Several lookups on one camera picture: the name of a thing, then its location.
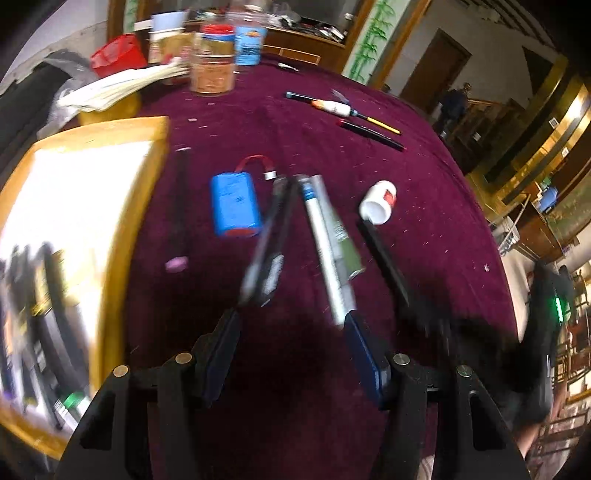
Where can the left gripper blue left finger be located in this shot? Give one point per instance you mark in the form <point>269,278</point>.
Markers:
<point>221,346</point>

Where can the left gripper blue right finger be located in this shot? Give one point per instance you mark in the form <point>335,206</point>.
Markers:
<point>370,355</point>

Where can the black marker grey barrel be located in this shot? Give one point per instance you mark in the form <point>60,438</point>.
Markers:
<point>417,320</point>

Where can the black marker green caps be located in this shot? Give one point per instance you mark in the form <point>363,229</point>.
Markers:
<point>66,353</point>

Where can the white pen blue band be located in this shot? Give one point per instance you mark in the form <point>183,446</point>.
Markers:
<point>324,249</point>

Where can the clear black gel pen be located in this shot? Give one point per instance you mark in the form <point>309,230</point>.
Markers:
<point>16,380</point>

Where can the black barcode pen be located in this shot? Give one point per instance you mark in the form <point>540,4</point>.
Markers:
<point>273,257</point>

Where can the black marker pink cap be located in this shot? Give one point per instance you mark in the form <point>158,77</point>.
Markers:
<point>179,237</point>

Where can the blue battery pack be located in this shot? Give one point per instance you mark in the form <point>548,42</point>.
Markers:
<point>235,210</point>

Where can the white pill bottle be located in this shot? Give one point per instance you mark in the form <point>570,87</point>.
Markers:
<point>378,204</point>

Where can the gold tray box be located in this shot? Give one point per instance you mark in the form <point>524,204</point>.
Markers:
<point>84,191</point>

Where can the black pen red tip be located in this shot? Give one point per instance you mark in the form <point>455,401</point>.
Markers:
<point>371,134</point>

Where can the white orange brush pen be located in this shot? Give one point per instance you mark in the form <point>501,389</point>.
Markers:
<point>342,110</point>

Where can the person in dark jacket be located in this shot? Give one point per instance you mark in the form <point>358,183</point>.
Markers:
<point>453,107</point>

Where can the clear jar orange label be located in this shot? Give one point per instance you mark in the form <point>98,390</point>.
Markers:
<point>212,61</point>

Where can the white paper stack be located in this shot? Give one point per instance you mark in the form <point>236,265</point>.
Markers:
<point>105,92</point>

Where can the black sofa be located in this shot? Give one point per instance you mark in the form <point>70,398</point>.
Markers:
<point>25,105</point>

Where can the red plastic bag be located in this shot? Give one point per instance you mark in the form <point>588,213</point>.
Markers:
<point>121,53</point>

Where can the wooden cabinet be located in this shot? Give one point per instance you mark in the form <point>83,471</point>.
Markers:
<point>305,47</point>

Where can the brown wooden door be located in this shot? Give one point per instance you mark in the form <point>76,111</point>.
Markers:
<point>438,68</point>

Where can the blue label bottle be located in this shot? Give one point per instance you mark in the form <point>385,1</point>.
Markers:
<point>250,34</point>

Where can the bamboo painting scroll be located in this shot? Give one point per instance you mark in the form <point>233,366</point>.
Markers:
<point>384,18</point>

